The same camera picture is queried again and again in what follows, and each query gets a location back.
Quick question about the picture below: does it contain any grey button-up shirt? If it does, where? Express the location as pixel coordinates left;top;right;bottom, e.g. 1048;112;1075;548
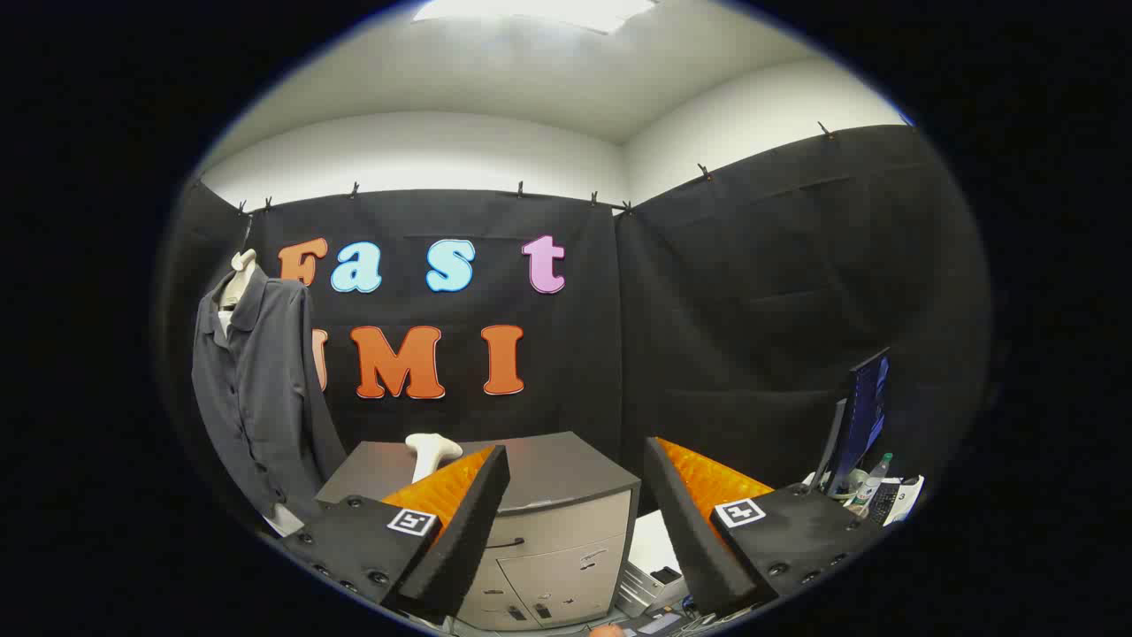
192;265;348;532

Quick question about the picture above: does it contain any cream garment hanger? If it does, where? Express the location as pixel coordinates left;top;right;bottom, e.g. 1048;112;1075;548
219;249;259;312

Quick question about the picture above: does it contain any clear plastic bottle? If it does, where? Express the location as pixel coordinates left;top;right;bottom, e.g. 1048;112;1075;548
853;453;894;516

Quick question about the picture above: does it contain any ceiling light panel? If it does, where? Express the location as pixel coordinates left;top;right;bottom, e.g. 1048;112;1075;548
411;0;660;35

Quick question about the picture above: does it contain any grey cabinet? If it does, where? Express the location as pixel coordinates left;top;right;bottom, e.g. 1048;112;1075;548
316;431;641;631

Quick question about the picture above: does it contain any black keyboard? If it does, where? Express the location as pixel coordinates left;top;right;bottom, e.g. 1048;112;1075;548
869;482;905;525

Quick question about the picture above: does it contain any computer monitor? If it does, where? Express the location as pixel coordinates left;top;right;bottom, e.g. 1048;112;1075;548
818;348;891;496

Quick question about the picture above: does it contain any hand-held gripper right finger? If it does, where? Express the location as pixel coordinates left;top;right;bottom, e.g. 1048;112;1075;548
643;436;887;618

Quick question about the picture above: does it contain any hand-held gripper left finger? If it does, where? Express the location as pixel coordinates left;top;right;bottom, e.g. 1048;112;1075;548
281;445;512;620

